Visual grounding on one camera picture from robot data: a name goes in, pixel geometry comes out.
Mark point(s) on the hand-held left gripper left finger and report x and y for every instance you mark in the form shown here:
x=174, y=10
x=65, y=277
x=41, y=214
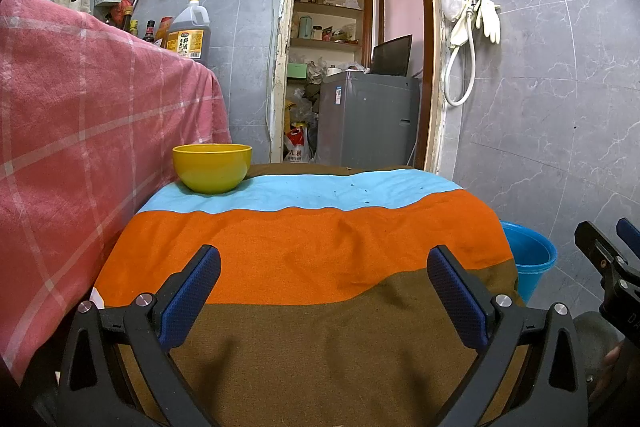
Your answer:
x=192, y=294

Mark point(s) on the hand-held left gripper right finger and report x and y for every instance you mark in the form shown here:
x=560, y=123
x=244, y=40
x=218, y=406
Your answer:
x=457, y=294

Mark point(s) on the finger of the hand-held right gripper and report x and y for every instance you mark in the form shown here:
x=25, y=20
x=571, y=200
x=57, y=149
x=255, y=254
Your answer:
x=595, y=247
x=629, y=234

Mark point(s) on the blue plastic bucket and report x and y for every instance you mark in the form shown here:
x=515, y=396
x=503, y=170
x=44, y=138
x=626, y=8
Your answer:
x=530, y=257

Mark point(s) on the person's right hand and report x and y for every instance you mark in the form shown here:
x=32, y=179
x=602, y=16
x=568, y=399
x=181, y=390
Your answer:
x=614, y=354

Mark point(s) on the orange blue brown striped cloth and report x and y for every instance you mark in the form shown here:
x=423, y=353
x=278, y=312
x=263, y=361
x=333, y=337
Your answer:
x=310, y=257

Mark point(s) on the yellow bowl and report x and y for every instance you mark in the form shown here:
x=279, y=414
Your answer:
x=212, y=169

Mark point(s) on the white and red rice bag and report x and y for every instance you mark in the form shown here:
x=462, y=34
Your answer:
x=295, y=147

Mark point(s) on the pink plaid cloth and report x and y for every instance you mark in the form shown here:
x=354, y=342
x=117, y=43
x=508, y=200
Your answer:
x=75, y=132

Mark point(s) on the yellow bag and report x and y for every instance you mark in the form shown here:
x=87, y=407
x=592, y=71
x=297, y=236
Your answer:
x=289, y=114

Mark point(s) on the black flat monitor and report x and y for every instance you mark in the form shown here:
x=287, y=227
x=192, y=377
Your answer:
x=392, y=57

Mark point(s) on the green box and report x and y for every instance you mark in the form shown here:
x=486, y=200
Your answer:
x=298, y=71

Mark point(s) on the cream rubber glove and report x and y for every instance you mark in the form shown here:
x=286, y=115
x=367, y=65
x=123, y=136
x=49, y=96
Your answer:
x=462, y=27
x=491, y=19

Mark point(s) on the large brown liquid jug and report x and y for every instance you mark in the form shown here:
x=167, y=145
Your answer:
x=187, y=37

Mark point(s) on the clear plastic bag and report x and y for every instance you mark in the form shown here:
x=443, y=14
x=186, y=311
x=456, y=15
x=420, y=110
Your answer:
x=451, y=2

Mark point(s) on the small white jar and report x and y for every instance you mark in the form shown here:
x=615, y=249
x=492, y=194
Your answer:
x=317, y=33

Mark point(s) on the green canister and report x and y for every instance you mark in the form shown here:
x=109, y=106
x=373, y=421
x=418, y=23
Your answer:
x=306, y=28

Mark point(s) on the red mesh bag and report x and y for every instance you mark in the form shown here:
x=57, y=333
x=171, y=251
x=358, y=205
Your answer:
x=120, y=12

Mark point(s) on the wooden shelf unit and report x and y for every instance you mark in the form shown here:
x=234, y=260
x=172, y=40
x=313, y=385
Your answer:
x=330, y=7

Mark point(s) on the worn door frame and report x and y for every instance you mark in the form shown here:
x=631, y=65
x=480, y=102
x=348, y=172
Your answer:
x=280, y=57

